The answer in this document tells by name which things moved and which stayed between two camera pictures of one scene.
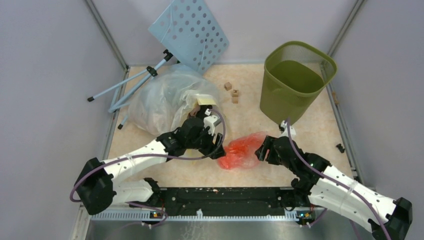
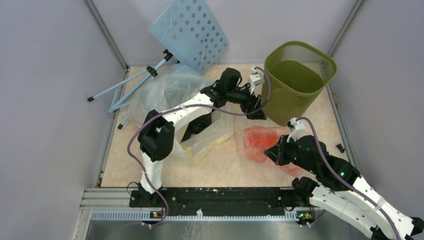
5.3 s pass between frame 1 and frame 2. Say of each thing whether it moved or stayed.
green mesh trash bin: stayed
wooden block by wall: stayed
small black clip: stayed
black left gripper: moved
